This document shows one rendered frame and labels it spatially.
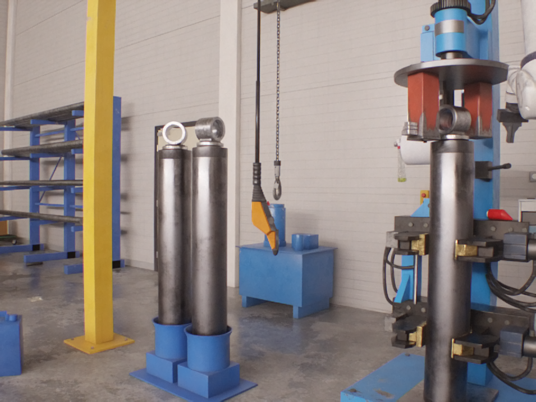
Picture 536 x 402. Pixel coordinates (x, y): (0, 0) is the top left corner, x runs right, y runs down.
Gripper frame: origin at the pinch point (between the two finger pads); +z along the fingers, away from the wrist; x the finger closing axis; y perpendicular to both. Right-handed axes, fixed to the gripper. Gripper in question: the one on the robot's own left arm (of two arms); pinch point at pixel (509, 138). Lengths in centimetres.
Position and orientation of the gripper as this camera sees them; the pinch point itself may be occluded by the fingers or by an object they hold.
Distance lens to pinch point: 242.3
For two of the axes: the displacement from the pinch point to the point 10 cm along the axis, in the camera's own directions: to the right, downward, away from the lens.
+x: -9.8, -0.1, 1.9
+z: 0.7, 9.0, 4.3
